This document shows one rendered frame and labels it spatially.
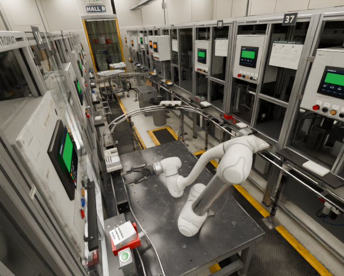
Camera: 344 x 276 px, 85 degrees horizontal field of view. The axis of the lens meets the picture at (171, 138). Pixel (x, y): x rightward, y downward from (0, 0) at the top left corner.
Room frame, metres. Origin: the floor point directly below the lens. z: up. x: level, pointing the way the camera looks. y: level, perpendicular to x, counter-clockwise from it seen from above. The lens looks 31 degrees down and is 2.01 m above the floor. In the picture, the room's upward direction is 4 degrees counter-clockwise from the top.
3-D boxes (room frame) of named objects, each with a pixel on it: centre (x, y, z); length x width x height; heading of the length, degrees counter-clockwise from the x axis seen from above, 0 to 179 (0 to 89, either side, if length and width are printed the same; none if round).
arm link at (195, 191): (1.02, -0.18, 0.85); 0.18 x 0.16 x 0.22; 153
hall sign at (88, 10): (8.96, 2.59, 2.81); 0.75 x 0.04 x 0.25; 110
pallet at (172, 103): (3.14, -0.02, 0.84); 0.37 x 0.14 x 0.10; 78
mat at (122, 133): (5.48, 1.70, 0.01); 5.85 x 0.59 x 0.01; 20
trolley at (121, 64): (7.78, 1.88, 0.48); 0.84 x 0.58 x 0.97; 28
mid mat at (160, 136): (3.43, 0.14, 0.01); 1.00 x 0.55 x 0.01; 20
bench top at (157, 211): (1.33, 0.12, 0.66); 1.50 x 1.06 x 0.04; 20
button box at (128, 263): (0.52, 0.29, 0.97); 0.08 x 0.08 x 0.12; 20
